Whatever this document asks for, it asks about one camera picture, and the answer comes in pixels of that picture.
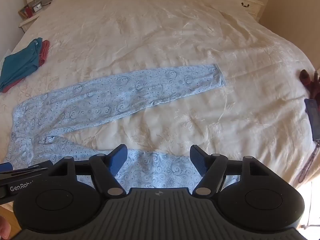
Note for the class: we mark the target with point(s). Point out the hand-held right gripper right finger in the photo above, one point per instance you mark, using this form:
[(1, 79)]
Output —
[(198, 160)]

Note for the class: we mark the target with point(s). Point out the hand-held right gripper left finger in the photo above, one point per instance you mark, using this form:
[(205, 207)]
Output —
[(119, 160)]

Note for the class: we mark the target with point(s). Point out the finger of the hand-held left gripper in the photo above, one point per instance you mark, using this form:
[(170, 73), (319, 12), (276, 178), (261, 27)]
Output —
[(6, 167), (37, 169)]

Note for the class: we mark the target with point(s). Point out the light blue floral pants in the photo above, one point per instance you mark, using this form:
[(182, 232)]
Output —
[(100, 97)]

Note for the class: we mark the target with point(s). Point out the folded teal pants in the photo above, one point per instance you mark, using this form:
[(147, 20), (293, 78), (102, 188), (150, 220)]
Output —
[(20, 62)]

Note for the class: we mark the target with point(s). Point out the person's left hand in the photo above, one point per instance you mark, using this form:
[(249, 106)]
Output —
[(3, 227)]

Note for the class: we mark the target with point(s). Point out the folded red garment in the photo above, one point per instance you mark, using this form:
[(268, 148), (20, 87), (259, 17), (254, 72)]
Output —
[(45, 52)]

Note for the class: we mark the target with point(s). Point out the dark blue device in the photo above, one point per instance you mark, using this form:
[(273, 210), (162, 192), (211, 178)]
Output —
[(313, 120)]

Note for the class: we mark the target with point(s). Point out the cream embroidered bedspread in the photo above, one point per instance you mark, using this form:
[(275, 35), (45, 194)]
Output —
[(160, 37)]

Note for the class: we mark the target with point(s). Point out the maroon cloth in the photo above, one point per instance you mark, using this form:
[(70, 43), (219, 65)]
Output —
[(311, 82)]

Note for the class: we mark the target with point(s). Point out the white nightstand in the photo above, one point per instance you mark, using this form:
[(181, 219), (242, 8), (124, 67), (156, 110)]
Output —
[(30, 22)]

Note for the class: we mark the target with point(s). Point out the items on bedside table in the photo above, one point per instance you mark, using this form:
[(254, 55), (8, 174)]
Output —
[(25, 11)]

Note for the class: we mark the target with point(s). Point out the small desk clock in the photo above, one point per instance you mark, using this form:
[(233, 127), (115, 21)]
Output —
[(37, 7)]

